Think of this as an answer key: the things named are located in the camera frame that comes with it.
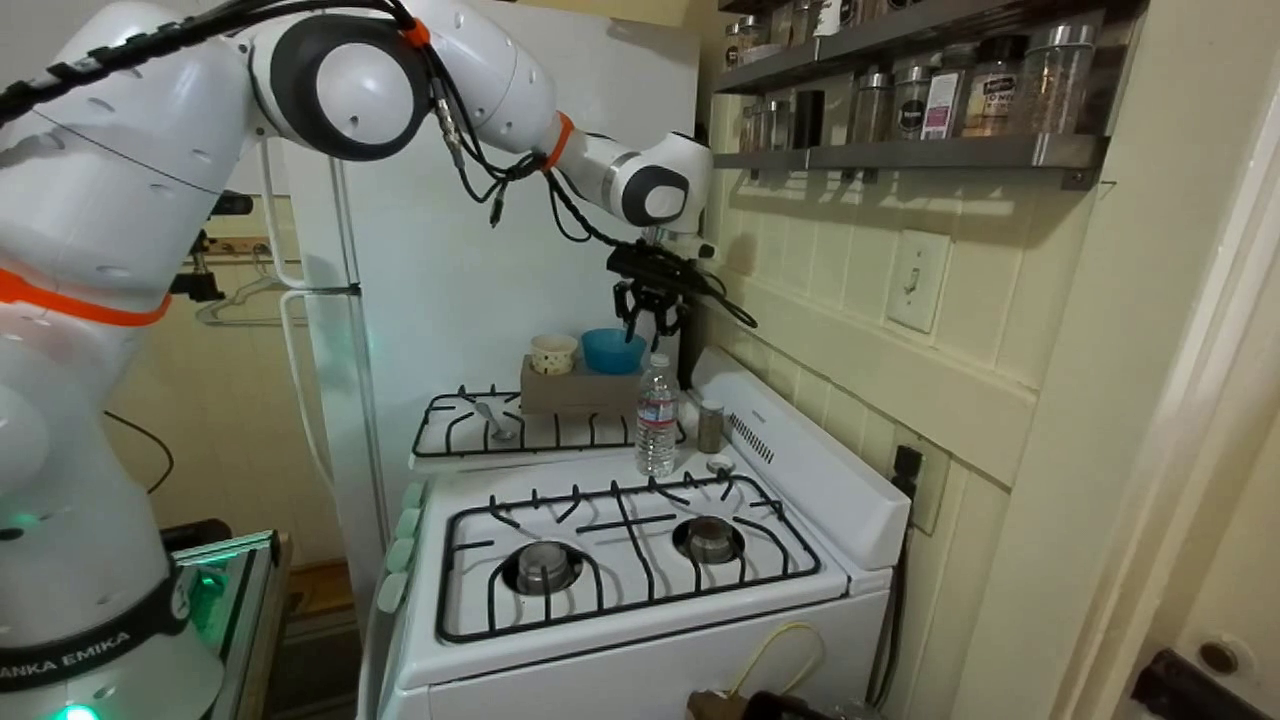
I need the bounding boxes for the robot control box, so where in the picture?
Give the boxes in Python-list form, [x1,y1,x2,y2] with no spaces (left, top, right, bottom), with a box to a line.
[166,520,288,720]

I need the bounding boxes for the brown spice jar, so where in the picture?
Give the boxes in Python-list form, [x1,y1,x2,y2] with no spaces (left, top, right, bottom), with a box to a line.
[964,32,1029,137]

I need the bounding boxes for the black front stove grate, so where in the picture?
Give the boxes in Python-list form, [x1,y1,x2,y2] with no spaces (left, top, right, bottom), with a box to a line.
[437,473,819,646]

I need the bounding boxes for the blue plastic bowl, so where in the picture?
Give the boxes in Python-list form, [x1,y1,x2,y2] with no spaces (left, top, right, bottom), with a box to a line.
[580,328,646,375]

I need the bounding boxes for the white light switch plate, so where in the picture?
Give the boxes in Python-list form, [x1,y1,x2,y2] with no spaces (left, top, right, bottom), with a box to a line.
[887,233,951,333]

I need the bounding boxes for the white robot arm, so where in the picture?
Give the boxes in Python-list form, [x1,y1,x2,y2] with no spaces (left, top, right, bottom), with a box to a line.
[0,0,707,720]

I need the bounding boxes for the spice jar with silver lid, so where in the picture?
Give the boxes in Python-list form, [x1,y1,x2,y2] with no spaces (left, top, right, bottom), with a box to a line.
[1032,17,1097,137]

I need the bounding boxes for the clear plastic water bottle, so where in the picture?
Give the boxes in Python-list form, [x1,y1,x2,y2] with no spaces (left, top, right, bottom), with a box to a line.
[636,352,681,478]

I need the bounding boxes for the white gas stove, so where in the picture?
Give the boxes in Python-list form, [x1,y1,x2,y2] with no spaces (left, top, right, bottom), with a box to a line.
[355,352,914,720]

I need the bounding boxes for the white paper cup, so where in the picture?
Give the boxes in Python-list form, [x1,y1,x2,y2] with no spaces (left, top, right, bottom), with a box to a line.
[529,333,580,375]

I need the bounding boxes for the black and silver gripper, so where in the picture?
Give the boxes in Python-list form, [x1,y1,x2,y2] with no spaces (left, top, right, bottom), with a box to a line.
[608,239,721,348]

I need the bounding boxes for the black power cord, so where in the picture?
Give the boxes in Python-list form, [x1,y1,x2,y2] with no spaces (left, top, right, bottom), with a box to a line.
[861,442,930,711]

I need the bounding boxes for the black rear stove grate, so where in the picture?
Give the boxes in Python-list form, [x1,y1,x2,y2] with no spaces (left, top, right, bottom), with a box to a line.
[413,387,636,460]

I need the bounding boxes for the grey wall spice shelf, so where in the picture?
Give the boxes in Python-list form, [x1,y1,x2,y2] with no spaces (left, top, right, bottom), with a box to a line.
[715,0,1149,188]

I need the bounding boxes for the cardboard box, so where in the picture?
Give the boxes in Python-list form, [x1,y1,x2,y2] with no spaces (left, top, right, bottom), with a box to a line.
[520,363,641,417]

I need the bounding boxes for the black camera on stand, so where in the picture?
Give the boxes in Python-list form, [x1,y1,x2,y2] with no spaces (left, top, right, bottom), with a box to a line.
[173,192,256,306]

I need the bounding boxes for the black stove grate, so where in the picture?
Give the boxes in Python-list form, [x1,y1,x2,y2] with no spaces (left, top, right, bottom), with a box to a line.
[413,387,636,460]
[437,473,819,646]

